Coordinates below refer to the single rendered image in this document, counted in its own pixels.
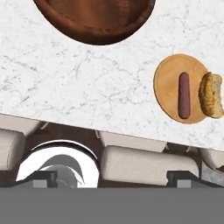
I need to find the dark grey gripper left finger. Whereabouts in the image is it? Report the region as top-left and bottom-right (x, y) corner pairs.
(16, 170), (59, 189)

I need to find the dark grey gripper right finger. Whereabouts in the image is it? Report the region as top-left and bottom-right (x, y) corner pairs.
(166, 170), (217, 189)

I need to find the reddish brown sausage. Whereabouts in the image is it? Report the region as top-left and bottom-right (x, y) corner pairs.
(177, 72), (193, 120)

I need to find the golden brown bun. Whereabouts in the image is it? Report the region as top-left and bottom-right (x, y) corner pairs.
(198, 71), (224, 120)

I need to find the round light wooden plate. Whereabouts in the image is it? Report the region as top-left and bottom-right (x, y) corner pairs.
(153, 53), (213, 125)

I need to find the dark brown wooden bowl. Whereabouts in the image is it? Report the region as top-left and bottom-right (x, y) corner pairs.
(32, 0), (157, 46)

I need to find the white round disc with black rim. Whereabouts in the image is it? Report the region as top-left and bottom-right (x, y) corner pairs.
(15, 139), (101, 189)

